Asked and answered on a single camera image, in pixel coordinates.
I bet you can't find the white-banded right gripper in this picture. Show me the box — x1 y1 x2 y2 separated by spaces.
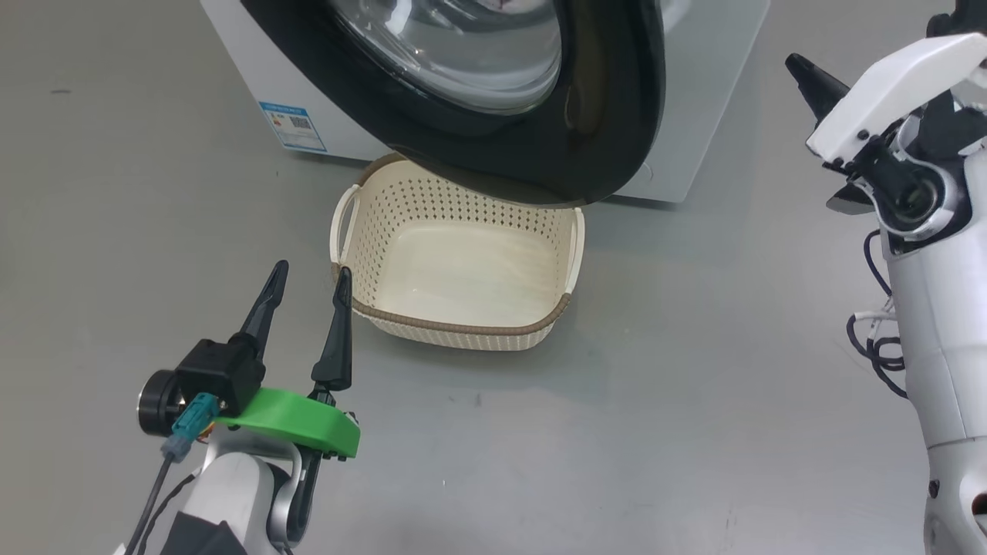
784 33 987 217

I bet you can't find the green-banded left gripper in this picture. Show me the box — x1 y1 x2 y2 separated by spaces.
214 260 362 542

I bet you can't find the black round glass washer door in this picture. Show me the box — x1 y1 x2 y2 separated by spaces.
241 0 668 206

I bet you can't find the white front-load washing machine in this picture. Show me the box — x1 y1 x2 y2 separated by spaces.
199 0 772 205

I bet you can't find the cream perforated laundry basket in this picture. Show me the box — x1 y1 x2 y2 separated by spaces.
330 152 586 353

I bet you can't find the blue white energy label sticker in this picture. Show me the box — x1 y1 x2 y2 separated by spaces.
258 100 328 153

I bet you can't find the black cable with teal plug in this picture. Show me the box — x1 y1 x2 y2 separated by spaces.
122 392 222 555

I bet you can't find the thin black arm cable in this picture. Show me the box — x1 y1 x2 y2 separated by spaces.
143 470 203 555
845 230 911 400

